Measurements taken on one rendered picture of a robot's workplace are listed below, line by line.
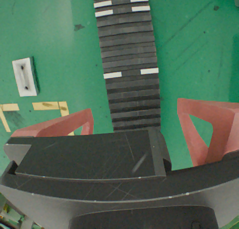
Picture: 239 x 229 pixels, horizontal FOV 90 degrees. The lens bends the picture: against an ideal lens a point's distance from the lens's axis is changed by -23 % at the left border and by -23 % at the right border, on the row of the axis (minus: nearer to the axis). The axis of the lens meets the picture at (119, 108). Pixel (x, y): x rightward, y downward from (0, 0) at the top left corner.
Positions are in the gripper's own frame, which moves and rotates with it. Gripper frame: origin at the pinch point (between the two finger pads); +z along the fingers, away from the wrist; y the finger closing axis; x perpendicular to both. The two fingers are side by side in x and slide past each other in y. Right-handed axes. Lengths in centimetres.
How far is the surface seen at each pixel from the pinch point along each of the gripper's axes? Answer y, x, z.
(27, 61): 11.9, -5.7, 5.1
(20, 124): 18.2, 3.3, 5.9
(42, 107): 12.3, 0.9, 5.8
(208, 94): -9.7, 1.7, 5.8
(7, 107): 19.5, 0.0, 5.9
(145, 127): -0.9, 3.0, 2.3
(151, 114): -1.7, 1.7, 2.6
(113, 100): 1.9, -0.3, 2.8
